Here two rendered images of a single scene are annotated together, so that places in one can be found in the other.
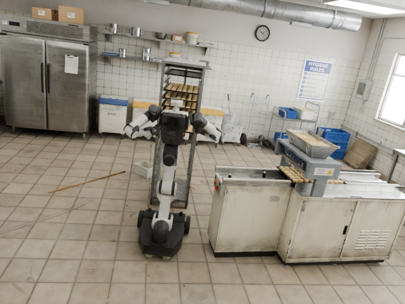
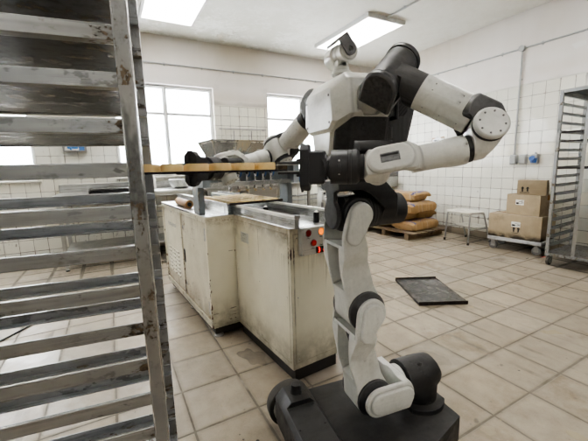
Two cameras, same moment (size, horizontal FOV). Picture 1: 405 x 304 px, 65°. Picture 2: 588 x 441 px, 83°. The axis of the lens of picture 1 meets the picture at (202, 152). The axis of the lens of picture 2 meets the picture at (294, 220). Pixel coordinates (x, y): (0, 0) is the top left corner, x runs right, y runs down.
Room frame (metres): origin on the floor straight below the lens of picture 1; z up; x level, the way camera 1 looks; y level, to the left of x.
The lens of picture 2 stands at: (3.54, 1.33, 1.14)
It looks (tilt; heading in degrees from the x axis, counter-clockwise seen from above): 9 degrees down; 252
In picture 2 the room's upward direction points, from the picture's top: 2 degrees counter-clockwise
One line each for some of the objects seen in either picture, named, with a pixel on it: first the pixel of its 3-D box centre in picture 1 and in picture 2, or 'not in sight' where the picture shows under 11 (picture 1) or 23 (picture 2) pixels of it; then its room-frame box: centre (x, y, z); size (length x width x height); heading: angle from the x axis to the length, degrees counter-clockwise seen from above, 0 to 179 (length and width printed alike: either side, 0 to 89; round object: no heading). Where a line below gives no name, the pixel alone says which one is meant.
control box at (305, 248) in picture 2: (218, 184); (319, 239); (2.91, -0.20, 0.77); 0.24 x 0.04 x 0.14; 15
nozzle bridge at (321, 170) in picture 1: (302, 165); (245, 185); (3.13, -1.04, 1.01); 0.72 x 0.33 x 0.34; 15
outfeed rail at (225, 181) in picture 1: (316, 184); (256, 201); (3.02, -1.19, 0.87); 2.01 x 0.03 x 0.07; 105
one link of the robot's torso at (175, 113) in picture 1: (173, 126); (358, 123); (2.97, 0.31, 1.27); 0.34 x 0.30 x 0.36; 92
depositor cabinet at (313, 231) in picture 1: (328, 215); (225, 252); (3.25, -1.50, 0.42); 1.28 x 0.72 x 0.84; 105
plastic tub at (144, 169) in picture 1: (145, 169); not in sight; (4.59, 0.84, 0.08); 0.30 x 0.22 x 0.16; 56
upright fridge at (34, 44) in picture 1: (52, 79); not in sight; (5.97, 2.95, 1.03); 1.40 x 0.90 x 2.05; 101
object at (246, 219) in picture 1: (247, 212); (283, 280); (3.00, -0.56, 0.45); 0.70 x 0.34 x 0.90; 105
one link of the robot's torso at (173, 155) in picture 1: (170, 153); (365, 202); (2.94, 0.31, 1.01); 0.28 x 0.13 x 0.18; 2
